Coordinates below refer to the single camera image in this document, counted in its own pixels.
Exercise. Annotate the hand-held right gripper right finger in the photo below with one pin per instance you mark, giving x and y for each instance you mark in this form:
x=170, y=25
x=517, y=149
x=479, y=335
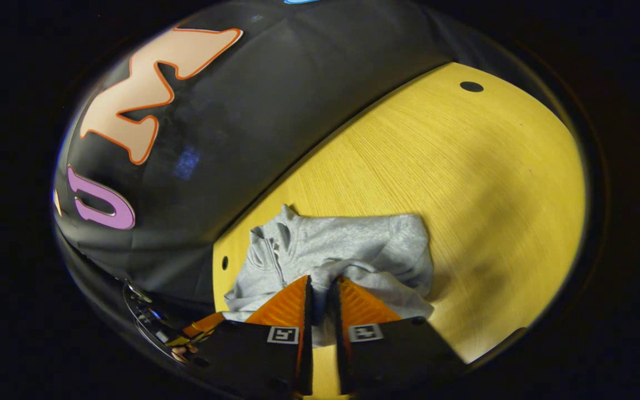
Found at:
x=398, y=355

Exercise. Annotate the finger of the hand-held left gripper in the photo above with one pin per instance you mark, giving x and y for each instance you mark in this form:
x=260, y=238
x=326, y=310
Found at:
x=204, y=326

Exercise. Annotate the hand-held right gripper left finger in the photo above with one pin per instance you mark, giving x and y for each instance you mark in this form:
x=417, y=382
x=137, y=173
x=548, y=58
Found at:
x=253, y=361

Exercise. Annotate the grey zip-neck sweatshirt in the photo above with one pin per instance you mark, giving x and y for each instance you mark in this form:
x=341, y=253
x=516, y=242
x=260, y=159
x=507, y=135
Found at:
x=353, y=239

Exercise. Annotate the black backdrop cloth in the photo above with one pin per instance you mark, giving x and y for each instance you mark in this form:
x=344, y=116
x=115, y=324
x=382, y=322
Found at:
x=275, y=100

